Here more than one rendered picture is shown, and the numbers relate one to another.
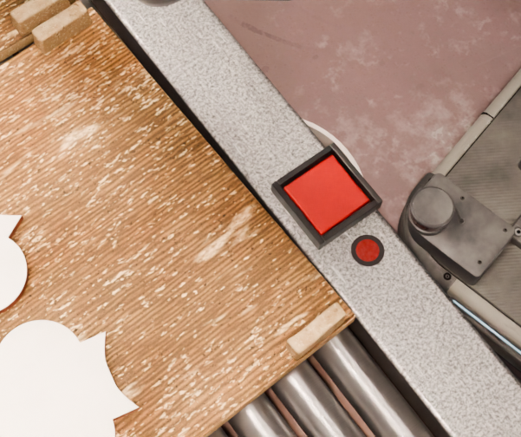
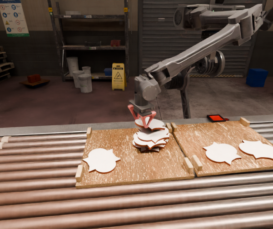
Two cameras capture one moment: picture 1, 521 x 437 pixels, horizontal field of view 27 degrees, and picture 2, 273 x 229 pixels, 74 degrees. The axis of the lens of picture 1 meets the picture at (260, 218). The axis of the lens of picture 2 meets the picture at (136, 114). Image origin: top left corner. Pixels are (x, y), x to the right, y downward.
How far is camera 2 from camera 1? 109 cm
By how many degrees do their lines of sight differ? 52
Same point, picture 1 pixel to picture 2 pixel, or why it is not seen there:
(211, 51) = (182, 121)
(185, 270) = (229, 131)
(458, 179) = not seen: hidden behind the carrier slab
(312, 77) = not seen: hidden behind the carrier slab
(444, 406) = (255, 121)
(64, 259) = (224, 141)
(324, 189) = (215, 117)
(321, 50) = not seen: hidden behind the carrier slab
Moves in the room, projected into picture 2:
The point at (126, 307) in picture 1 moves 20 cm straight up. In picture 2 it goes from (235, 138) to (247, 98)
